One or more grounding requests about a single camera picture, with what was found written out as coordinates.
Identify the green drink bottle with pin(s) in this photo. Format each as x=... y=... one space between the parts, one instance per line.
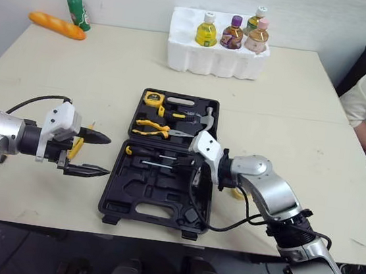
x=79 y=11

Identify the purple-capped drink bottle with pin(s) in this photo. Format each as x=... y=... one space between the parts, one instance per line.
x=232 y=35

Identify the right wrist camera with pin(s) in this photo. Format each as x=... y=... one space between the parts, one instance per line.
x=207 y=147

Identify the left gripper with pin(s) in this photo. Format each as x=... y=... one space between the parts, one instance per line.
x=53 y=151

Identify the black tool case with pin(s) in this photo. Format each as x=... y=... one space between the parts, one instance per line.
x=147 y=193

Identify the toy bread loaf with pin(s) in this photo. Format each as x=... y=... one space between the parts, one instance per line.
x=57 y=25

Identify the white foam box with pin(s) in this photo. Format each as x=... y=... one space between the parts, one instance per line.
x=214 y=61

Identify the black screwdriver with yellow end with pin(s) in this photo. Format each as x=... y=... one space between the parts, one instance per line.
x=140 y=151

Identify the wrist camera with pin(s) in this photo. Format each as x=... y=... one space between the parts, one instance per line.
x=207 y=147
x=63 y=118

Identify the yellow utility knife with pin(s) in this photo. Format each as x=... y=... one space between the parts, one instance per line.
x=74 y=151

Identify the yellow drink bottle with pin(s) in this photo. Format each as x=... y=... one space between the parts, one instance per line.
x=206 y=33

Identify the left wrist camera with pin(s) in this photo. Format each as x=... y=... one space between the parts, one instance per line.
x=63 y=118

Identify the pink-capped drink bottle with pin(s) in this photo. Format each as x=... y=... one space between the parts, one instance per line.
x=257 y=40

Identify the yellow tape measure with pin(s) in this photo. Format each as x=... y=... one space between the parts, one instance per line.
x=154 y=99

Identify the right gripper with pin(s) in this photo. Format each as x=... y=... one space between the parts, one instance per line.
x=206 y=172

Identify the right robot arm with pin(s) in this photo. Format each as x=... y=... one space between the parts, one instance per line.
x=274 y=187

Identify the green-labelled white-capped drink bottle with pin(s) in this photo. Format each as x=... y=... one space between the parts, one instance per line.
x=255 y=19

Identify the yellow roll of tape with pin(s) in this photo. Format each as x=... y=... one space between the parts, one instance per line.
x=238 y=194

